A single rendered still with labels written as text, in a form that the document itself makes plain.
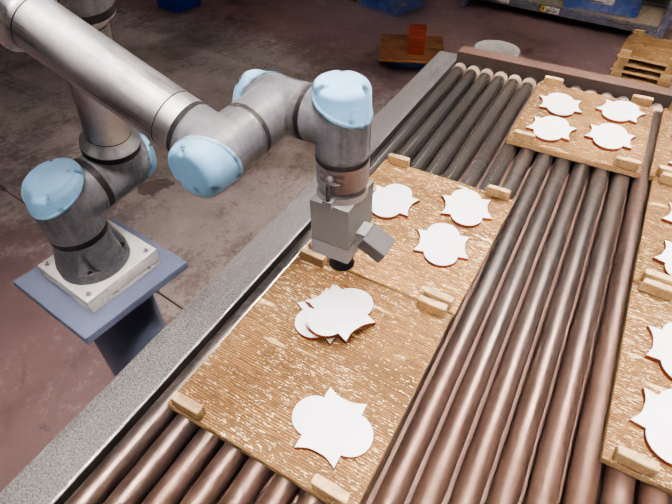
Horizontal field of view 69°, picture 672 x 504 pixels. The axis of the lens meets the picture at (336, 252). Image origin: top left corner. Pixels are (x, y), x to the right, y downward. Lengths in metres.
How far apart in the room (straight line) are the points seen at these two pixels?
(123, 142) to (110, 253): 0.24
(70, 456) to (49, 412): 1.24
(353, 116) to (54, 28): 0.37
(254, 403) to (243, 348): 0.11
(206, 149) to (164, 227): 2.11
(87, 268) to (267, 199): 1.70
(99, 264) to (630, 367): 1.04
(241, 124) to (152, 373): 0.52
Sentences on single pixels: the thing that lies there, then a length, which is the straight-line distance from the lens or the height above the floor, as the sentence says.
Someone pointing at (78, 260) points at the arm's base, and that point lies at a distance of 1.13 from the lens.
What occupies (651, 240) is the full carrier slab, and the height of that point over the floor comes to 0.94.
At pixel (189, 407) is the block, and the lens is 0.85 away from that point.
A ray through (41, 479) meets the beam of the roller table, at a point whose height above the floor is 0.91.
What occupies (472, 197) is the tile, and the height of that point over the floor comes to 0.95.
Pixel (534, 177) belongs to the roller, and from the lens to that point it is 1.41.
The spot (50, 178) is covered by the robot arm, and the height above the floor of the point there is 1.14.
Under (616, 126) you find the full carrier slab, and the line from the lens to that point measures 1.68.
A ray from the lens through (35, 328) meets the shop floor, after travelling 2.45.
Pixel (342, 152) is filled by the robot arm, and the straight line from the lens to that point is 0.64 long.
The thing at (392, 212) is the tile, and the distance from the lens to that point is 1.16.
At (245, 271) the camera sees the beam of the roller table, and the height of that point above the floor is 0.92.
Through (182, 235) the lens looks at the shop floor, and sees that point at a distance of 2.61.
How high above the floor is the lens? 1.69
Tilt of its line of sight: 45 degrees down
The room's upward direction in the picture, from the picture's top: straight up
